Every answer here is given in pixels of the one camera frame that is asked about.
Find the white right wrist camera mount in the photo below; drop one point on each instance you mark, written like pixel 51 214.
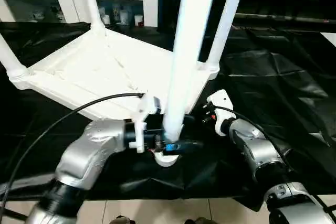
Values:
pixel 220 106

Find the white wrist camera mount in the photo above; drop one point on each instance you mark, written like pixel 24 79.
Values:
pixel 144 116
pixel 220 106

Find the white flat sheet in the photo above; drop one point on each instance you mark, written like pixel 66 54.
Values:
pixel 329 38

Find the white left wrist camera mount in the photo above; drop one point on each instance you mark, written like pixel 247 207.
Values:
pixel 144 116

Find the long black bar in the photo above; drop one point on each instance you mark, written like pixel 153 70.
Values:
pixel 283 19

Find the white plastic table top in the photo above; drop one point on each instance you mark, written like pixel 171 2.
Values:
pixel 105 61

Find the black mat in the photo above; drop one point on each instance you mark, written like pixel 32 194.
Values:
pixel 273 87

